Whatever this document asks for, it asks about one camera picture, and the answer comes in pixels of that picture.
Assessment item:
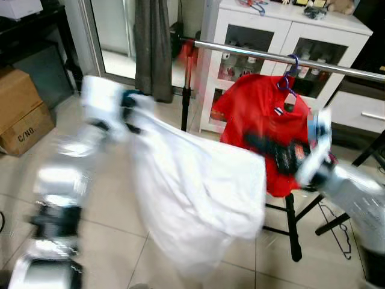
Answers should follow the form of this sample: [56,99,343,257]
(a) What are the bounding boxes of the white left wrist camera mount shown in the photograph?
[80,75,130,143]

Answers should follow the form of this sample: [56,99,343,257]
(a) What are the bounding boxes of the large white garment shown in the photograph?
[123,95,268,279]

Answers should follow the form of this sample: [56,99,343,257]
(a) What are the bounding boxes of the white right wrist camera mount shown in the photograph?
[296,108,333,187]

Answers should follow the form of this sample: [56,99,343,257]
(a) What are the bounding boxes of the shiny metal clothes rail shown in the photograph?
[180,37,385,82]

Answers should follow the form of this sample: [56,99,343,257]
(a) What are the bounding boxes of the black wire hanger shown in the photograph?
[318,202,357,261]

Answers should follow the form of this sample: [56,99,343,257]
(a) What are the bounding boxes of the blue and red lanyard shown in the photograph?
[238,0,268,16]

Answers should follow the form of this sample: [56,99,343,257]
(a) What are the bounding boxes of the grey hanging curtain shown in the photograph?
[134,0,175,103]

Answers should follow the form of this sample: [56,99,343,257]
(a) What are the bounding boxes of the white box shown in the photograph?
[0,0,44,22]

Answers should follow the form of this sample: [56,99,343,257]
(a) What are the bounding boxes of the black clothes rack stand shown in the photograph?
[171,33,385,263]

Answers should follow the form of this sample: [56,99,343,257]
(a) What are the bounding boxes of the white glass-door cabinet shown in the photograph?
[199,0,374,134]

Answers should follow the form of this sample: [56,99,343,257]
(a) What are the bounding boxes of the black side table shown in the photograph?
[0,5,82,109]

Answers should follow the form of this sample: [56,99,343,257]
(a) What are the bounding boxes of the white drawer unit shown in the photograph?
[328,90,385,134]

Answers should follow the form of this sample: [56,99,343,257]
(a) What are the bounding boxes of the teal cloth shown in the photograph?
[122,89,145,104]

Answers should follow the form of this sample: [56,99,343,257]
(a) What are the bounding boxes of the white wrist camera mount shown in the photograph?
[80,75,130,143]
[296,108,333,187]

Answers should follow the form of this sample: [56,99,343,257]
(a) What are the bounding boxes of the brown plush toy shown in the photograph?
[328,0,356,16]

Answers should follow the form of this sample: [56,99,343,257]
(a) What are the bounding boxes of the aluminium sliding glass door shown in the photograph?
[65,0,208,85]

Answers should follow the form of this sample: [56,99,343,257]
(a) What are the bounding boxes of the red shirt on hanger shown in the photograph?
[212,73,313,198]

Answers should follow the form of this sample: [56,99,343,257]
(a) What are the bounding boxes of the purple plastic hanger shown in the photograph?
[277,54,300,97]

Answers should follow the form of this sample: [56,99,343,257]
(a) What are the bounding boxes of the printed cardboard box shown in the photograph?
[0,66,56,157]

